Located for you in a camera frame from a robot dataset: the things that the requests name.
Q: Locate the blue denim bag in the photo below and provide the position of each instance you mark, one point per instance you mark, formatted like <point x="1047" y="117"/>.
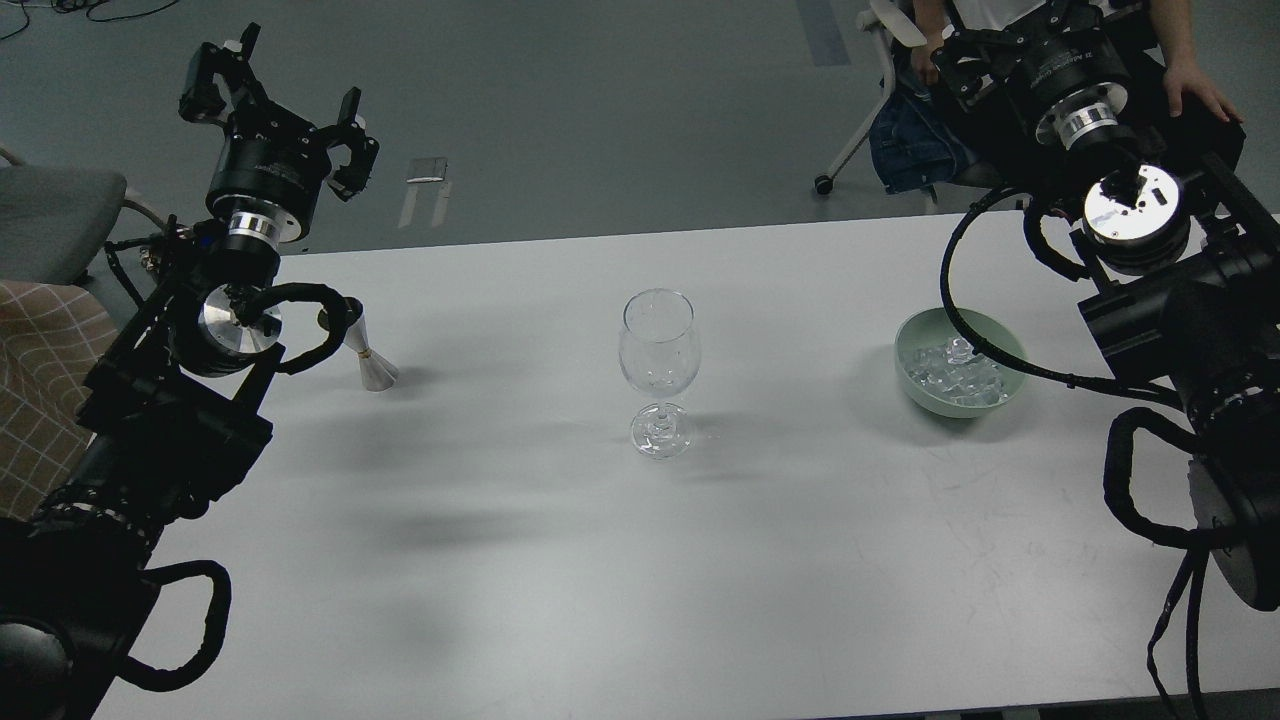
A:
<point x="910" y="143"/>

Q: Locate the green bowl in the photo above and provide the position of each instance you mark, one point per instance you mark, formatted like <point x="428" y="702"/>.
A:
<point x="932" y="327"/>

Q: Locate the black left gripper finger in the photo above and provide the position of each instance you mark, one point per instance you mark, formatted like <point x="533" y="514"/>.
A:
<point x="220" y="81"/>
<point x="349" y="132"/>

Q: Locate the steel cocktail jigger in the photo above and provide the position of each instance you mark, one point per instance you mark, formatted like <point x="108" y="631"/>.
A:
<point x="377" y="374"/>

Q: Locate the grey office chair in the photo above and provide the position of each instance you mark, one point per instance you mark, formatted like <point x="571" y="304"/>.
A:
<point x="55" y="220"/>

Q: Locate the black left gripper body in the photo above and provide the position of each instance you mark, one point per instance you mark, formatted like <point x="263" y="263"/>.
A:
<point x="270" y="165"/>

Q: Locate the clear wine glass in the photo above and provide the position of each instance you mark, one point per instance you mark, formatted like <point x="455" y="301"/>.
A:
<point x="659" y="353"/>

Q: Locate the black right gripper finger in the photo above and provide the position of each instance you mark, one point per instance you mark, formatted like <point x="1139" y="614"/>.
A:
<point x="1078" y="15"/>
<point x="966" y="59"/>

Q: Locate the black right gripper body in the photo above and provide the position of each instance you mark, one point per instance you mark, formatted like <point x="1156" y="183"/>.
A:
<point x="1063" y="86"/>

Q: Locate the beige checkered cushion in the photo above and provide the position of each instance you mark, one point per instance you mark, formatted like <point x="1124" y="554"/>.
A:
<point x="51" y="335"/>

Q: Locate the person's hand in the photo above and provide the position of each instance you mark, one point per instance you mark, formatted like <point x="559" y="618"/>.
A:
<point x="1187" y="87"/>

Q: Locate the metal floor plate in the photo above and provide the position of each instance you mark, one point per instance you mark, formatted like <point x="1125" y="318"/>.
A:
<point x="427" y="193"/>

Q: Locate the clear ice cubes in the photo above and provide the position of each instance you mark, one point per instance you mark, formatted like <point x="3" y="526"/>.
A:
<point x="956" y="373"/>

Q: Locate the seated person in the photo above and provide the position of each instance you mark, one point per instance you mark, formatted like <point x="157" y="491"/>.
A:
<point x="1145" y="42"/>

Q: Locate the white office chair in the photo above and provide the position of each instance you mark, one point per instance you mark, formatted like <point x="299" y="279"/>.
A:
<point x="869" y="38"/>

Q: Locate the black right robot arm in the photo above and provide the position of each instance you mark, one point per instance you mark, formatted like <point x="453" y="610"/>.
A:
<point x="1185" y="315"/>

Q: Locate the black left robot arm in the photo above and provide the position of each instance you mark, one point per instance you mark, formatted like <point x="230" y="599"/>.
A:
<point x="173" y="409"/>

